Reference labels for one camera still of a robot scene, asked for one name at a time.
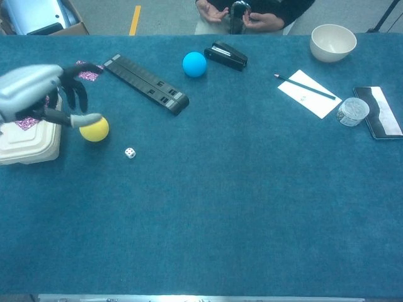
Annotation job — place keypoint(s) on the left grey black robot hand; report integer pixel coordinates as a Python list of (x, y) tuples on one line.
[(28, 88)]

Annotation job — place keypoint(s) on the person's right hand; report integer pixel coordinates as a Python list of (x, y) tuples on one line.
[(212, 14)]

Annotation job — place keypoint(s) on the person's left hand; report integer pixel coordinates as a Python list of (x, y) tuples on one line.
[(264, 21)]

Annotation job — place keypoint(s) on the small white die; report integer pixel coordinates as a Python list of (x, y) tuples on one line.
[(130, 153)]

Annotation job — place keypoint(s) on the seated person in dark clothes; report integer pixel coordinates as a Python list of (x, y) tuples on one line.
[(292, 9)]

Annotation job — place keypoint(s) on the red white patterned card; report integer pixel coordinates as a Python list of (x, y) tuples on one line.
[(90, 75), (26, 122)]

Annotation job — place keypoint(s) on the black stapler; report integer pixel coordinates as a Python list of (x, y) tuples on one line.
[(226, 56)]

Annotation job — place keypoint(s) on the blue ball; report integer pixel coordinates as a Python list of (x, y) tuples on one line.
[(194, 64)]

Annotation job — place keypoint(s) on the cream plastic lunch box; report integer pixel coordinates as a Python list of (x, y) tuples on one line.
[(28, 141)]

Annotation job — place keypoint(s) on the cream bowl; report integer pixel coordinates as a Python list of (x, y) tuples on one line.
[(333, 42)]

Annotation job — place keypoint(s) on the grey device in box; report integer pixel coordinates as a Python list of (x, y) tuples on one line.
[(34, 15)]

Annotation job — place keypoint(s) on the cardboard box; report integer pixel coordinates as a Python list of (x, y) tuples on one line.
[(74, 30)]

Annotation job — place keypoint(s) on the dark green pencil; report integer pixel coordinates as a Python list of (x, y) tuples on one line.
[(303, 86)]

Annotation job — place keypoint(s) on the yellow ball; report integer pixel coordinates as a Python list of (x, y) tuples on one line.
[(94, 132)]

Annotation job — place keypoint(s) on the white paper sheet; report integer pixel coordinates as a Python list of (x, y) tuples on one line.
[(311, 100)]

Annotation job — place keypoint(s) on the black tripod stand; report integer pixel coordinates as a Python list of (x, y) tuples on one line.
[(382, 19)]

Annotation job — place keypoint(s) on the clear jar of clips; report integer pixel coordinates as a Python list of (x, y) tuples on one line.
[(353, 111)]

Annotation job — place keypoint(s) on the aluminium frame rail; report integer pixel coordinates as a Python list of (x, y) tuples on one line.
[(201, 298)]

